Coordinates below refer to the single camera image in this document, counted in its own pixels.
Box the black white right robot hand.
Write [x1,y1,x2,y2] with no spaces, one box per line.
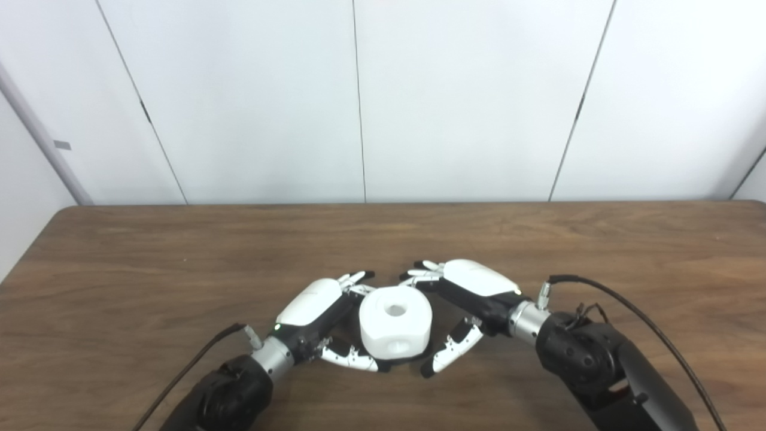
[400,259,522,379]

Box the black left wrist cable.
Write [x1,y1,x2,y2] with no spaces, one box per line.
[132,323,264,431]

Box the thin black arm wire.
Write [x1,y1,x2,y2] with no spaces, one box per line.
[569,302,609,322]

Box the gray wall corner strip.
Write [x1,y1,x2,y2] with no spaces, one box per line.
[0,60,95,206]

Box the black flanged holder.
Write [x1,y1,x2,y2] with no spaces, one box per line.
[388,352,433,367]

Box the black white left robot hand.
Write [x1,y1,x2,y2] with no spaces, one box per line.
[272,271,390,373]

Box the round white plastic piece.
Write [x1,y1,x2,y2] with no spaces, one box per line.
[358,286,433,361]

